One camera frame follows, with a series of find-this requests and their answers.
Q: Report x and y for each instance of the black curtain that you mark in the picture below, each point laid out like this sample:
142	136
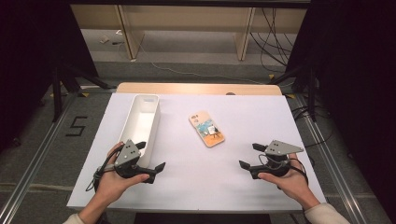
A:
358	77
31	62

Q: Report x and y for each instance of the light wooden table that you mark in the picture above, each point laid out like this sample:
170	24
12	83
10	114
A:
199	88

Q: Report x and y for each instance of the white table board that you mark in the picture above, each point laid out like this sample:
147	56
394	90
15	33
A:
202	177

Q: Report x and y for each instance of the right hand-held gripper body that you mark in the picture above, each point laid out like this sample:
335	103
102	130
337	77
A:
280	148

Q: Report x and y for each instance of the yellow tape piece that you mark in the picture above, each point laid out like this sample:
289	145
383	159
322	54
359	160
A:
291	96
84	94

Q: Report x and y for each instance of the black tripod stand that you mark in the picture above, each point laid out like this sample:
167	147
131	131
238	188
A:
57	93
312	93

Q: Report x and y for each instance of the orange printed phone case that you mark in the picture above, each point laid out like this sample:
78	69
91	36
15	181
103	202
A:
207	130

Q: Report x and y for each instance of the beige wooden shelf unit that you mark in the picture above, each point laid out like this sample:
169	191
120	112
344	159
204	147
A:
186	18

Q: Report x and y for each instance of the person's left hand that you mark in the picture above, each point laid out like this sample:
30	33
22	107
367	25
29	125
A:
112	185

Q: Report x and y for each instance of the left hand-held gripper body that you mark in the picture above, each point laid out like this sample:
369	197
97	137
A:
126	155

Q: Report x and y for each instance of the small white floor object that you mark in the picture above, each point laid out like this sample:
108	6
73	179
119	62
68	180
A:
104	39

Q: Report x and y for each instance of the white plastic storage box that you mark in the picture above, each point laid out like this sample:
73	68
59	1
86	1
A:
141	121

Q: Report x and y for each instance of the aluminium floor rail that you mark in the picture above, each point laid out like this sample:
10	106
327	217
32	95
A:
34	165
330	165

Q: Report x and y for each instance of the person's right hand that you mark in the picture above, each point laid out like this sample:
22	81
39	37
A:
292	183

